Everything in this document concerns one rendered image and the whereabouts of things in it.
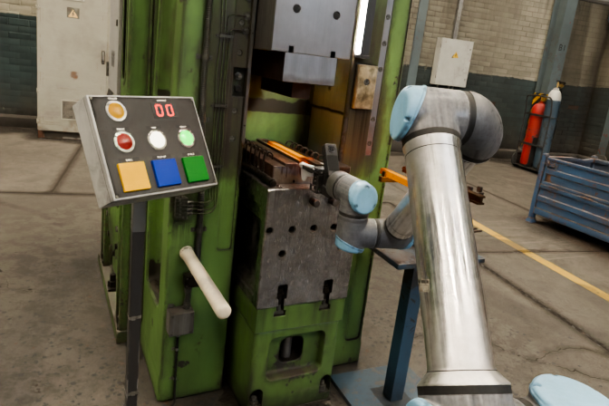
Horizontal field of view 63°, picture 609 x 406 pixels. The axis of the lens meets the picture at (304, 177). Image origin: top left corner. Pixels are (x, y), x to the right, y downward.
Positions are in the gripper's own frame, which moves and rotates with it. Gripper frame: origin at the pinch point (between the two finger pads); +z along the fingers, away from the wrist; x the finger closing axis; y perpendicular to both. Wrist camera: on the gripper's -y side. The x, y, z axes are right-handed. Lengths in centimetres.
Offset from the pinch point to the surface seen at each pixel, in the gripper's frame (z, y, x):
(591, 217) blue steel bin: 111, 74, 357
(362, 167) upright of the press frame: 16.9, 5.4, 34.6
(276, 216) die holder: -3.0, 18.1, -11.8
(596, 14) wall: 462, -176, 805
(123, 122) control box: -14, -13, -64
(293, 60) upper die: 3.0, -34.2, -9.1
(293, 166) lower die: 3.0, 1.9, -4.7
